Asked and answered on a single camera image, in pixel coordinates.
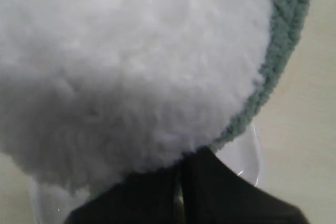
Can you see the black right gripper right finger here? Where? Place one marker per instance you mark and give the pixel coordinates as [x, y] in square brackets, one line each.
[212, 193]

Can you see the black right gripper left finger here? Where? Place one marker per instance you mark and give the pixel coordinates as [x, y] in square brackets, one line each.
[141, 198]

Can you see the white plush snowman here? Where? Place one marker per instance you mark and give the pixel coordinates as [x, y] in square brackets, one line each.
[93, 90]

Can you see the green fleece scarf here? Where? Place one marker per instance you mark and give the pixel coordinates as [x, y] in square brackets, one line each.
[286, 24]

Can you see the white rectangular plastic tray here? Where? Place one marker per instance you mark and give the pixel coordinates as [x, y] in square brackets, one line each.
[243, 155]

